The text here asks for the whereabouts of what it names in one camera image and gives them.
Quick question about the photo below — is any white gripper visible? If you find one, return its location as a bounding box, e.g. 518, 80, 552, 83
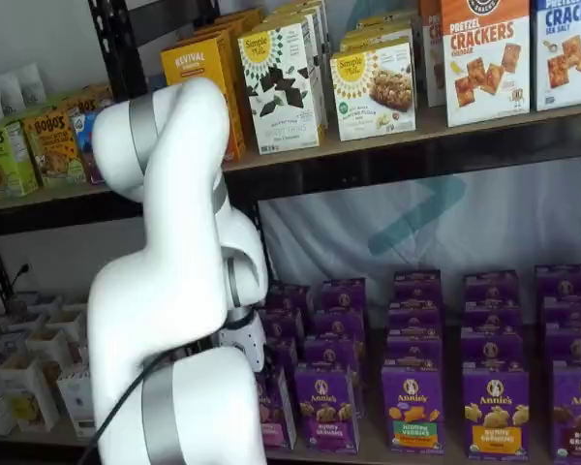
217, 309, 268, 374

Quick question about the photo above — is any purple Annie's box pink label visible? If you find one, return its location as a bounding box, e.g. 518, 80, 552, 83
255, 365, 297, 450

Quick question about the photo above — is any purple Annie's snack box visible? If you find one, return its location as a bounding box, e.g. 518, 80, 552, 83
319, 277, 368, 312
463, 269, 520, 304
384, 332, 444, 369
463, 298, 523, 333
534, 263, 581, 299
311, 307, 368, 343
540, 294, 581, 328
544, 323, 581, 364
259, 307, 305, 343
459, 327, 525, 374
393, 269, 442, 306
301, 335, 368, 420
263, 336, 299, 374
387, 300, 443, 338
265, 283, 314, 314

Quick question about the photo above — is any purple Annie's box green label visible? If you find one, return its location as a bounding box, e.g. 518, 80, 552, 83
381, 362, 446, 456

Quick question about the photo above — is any black metal shelf rack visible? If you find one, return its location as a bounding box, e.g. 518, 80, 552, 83
0, 0, 149, 304
115, 0, 581, 465

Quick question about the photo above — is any white Simple Mills thins box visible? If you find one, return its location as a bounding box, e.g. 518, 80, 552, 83
236, 21, 321, 155
263, 0, 329, 137

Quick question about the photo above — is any blue Zbar box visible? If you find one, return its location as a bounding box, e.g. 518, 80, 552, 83
71, 109, 108, 186

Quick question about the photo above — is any purple Annie's box yellow label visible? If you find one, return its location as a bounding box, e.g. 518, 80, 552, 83
463, 367, 531, 460

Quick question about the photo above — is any yellow Bobo's box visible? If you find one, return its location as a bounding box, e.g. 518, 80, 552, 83
60, 85, 113, 117
21, 108, 87, 190

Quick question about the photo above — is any Simple Mills cookie mix box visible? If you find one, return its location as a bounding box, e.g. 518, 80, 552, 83
329, 41, 417, 142

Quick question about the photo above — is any orange Revival box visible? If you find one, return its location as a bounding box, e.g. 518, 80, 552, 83
160, 34, 247, 162
212, 5, 268, 30
193, 18, 258, 49

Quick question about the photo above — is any green Bobo's box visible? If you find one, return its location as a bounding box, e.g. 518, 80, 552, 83
0, 120, 39, 201

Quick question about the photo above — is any yellow Simple Mills bars box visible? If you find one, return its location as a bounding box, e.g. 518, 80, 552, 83
339, 26, 414, 52
346, 16, 414, 35

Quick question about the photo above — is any red pretzel crackers box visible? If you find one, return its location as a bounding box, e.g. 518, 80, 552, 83
418, 0, 446, 109

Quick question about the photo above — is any purple Annie's box brown label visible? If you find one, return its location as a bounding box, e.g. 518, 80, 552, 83
550, 358, 581, 461

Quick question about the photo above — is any orange pretzel crackers box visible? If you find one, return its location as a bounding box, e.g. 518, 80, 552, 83
440, 0, 533, 128

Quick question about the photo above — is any blue pretzel crackers box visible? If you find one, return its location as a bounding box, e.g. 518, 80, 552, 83
535, 0, 581, 112

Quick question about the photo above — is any white cloth with teal logo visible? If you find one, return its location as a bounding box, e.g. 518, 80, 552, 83
259, 154, 581, 335

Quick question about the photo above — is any black cable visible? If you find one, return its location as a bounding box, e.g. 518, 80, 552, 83
78, 349, 176, 465

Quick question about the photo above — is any black wall plug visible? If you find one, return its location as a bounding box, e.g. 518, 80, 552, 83
10, 263, 34, 295

